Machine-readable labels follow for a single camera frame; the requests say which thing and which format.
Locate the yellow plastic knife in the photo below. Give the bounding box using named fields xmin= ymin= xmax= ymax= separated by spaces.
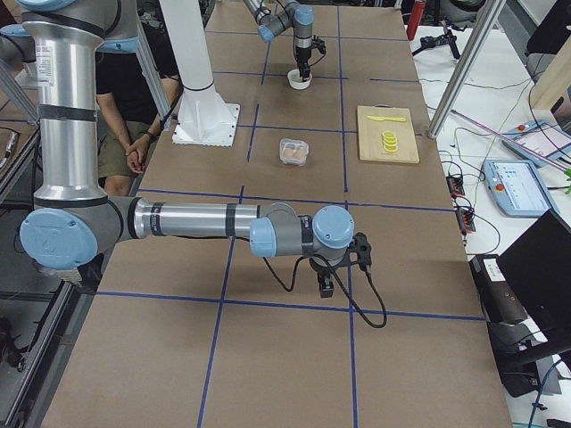
xmin=367 ymin=115 xmax=407 ymax=123

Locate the teach pendant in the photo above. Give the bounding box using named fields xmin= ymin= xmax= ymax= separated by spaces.
xmin=503 ymin=119 xmax=570 ymax=168
xmin=483 ymin=159 xmax=559 ymax=218

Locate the small circuit board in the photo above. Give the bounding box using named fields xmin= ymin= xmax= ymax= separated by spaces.
xmin=445 ymin=176 xmax=466 ymax=196
xmin=456 ymin=207 xmax=476 ymax=235

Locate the teach pendant near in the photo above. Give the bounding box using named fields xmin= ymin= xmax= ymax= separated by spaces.
xmin=483 ymin=159 xmax=559 ymax=218

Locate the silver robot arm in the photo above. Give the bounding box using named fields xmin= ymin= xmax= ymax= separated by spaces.
xmin=244 ymin=0 xmax=314 ymax=82
xmin=17 ymin=1 xmax=358 ymax=297

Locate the clear plastic egg box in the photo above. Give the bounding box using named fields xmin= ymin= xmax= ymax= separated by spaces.
xmin=279 ymin=138 xmax=310 ymax=167

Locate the white bowl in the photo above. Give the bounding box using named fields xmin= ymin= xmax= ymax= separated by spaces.
xmin=286 ymin=69 xmax=312 ymax=90

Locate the seated person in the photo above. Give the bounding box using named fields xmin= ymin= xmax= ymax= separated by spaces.
xmin=94 ymin=12 xmax=184 ymax=197

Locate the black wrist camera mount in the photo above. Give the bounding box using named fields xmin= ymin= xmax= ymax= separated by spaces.
xmin=340 ymin=232 xmax=372 ymax=275

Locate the aluminium frame post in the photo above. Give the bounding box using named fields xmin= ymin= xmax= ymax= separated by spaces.
xmin=427 ymin=0 xmax=506 ymax=139

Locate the black braided cable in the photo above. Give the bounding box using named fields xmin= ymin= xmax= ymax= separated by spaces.
xmin=262 ymin=256 xmax=388 ymax=329

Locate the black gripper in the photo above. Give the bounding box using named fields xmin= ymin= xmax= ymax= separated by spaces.
xmin=310 ymin=257 xmax=337 ymax=298
xmin=294 ymin=45 xmax=311 ymax=82

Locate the black monitor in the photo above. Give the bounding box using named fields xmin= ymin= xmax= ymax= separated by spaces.
xmin=497 ymin=210 xmax=570 ymax=332

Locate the black computer box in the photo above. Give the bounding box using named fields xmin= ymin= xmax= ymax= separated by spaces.
xmin=469 ymin=254 xmax=527 ymax=325

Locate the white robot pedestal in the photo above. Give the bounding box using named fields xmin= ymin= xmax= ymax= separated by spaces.
xmin=160 ymin=0 xmax=240 ymax=147

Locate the wooden cutting board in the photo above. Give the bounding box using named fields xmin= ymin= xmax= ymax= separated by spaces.
xmin=357 ymin=105 xmax=419 ymax=164

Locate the teach pendant far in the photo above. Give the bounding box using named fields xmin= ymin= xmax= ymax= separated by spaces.
xmin=503 ymin=119 xmax=570 ymax=168

